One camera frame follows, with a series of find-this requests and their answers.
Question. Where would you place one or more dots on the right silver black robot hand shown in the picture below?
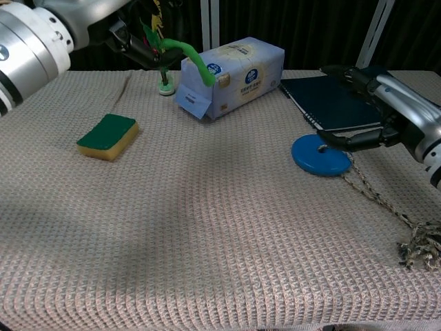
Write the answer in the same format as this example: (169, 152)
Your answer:
(410, 110)

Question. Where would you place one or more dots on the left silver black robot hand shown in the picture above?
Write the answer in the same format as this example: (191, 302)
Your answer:
(96, 17)

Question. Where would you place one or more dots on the green bendy strip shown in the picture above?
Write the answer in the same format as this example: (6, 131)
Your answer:
(203, 69)

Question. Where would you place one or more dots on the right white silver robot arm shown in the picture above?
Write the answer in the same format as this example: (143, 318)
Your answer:
(432, 162)

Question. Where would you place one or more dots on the dark blue spiral notebook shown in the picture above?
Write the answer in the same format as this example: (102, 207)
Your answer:
(327, 103)

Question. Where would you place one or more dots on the colourful feather shuttlecock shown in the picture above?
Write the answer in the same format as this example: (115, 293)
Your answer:
(166, 88)

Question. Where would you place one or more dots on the blue plastic disc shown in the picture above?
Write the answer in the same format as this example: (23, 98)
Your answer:
(310, 158)

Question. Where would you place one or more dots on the green yellow sponge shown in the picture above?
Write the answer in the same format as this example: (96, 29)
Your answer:
(107, 136)

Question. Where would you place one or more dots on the black curtain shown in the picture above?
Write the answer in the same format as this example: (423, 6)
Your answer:
(293, 27)

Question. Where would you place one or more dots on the blue tissue pack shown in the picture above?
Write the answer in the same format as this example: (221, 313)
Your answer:
(241, 76)

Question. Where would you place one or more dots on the beige woven tablecloth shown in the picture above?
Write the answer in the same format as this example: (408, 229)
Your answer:
(220, 241)

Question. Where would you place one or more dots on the white metal frame post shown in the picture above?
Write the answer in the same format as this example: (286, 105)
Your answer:
(373, 34)
(210, 24)

